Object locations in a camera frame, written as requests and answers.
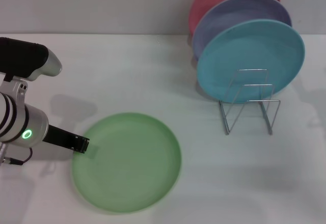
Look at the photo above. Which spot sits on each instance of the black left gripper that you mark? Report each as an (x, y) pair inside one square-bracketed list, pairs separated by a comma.
[(59, 138)]

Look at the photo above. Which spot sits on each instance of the green round plate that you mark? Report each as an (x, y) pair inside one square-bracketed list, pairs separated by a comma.
[(130, 165)]

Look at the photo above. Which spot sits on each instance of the blue round plate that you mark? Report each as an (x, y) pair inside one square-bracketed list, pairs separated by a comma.
[(244, 53)]

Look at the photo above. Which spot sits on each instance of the purple round plate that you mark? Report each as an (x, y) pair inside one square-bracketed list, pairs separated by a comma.
[(237, 12)]

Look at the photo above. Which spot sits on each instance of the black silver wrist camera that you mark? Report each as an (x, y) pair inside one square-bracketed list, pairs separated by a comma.
[(23, 58)]

